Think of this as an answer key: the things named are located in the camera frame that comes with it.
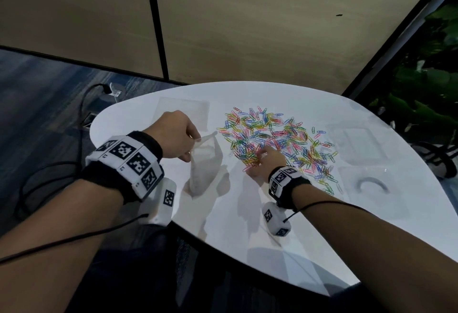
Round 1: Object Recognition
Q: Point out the black plant stand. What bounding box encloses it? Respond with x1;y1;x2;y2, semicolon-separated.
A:
409;141;458;180

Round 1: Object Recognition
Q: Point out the black left camera cable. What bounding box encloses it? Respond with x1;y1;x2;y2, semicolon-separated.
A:
0;213;149;265

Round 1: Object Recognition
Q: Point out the clear plastic bag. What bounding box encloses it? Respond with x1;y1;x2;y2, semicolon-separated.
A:
187;131;224;197
154;97;211;133

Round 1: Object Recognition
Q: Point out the clear plastic box lid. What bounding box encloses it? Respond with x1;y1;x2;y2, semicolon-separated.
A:
327;124;389;165

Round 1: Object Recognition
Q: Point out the green leafy plant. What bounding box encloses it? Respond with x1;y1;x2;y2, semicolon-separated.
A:
368;1;458;145

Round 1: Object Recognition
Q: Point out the person's left forearm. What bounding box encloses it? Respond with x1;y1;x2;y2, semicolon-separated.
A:
0;180;124;313

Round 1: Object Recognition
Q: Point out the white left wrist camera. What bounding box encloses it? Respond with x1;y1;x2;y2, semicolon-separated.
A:
139;177;177;226

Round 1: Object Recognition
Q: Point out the person's left hand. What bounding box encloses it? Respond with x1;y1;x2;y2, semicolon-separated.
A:
148;110;202;162

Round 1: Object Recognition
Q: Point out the black floor cable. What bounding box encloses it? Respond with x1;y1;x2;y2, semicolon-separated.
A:
14;83;112;222

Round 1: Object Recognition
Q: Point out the clear plastic box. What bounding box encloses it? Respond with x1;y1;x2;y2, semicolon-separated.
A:
338;165;410;220

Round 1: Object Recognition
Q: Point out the person's right hand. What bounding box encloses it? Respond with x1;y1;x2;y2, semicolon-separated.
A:
246;145;287;183

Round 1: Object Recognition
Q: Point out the black right camera cable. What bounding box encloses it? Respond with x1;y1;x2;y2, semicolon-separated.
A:
284;200;369;222

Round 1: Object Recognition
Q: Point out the marker wristband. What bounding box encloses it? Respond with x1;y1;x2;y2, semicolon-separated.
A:
80;131;165;204
268;165;312;211

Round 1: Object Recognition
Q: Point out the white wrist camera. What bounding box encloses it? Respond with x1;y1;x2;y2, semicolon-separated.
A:
139;177;177;226
262;201;292;237

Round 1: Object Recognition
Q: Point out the left marker wristband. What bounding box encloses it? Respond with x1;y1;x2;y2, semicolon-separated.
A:
80;131;165;204

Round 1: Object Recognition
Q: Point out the metal floor outlet box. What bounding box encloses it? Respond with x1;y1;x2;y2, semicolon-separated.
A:
81;112;98;130

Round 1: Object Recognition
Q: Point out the black camera cable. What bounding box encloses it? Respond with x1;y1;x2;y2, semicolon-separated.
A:
284;200;369;222
0;213;149;265

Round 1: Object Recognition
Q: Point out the person's right forearm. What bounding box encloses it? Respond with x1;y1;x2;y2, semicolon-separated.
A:
297;184;458;313

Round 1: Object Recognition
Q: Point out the right marker wristband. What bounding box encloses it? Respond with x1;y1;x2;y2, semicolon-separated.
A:
268;165;312;211

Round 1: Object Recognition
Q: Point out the pile of coloured paper clips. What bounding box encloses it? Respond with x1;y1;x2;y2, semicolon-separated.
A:
218;106;339;195

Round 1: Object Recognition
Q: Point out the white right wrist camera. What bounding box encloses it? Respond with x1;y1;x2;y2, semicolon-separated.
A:
262;201;292;237

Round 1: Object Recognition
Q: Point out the floor power socket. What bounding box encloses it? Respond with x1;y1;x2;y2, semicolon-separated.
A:
102;82;126;102

